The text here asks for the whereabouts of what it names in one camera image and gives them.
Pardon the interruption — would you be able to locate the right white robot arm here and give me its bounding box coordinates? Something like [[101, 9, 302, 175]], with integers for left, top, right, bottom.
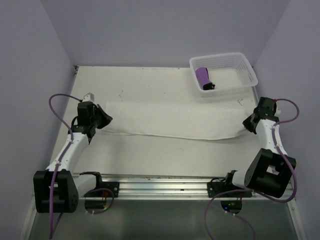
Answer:
[[222, 97, 297, 199]]

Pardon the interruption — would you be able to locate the white towel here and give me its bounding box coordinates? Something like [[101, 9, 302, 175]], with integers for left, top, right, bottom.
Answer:
[[103, 102, 248, 141]]

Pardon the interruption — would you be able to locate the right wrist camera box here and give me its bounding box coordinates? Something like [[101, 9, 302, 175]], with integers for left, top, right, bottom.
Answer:
[[274, 99, 281, 117]]

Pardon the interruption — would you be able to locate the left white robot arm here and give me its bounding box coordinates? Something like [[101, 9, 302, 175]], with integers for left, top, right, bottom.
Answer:
[[33, 101, 113, 213]]

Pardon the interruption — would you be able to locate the aluminium mounting rail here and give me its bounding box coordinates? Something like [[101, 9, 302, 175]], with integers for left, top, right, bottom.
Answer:
[[74, 174, 296, 201]]

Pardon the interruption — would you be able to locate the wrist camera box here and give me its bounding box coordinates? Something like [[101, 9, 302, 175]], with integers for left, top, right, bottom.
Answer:
[[274, 99, 281, 117], [82, 92, 95, 103]]

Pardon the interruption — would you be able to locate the purple microfiber towel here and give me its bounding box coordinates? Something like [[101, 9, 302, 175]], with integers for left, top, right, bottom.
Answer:
[[195, 67, 215, 91]]

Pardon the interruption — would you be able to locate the white perforated plastic basket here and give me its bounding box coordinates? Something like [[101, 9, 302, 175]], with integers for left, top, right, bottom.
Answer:
[[189, 52, 258, 98]]

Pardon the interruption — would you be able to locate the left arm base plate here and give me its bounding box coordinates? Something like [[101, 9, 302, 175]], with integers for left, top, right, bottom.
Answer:
[[76, 171, 120, 198]]

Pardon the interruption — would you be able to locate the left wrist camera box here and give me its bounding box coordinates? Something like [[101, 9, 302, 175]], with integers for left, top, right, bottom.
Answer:
[[82, 92, 95, 103]]

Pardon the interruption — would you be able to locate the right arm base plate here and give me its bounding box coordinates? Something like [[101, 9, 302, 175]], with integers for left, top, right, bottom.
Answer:
[[206, 181, 253, 198]]

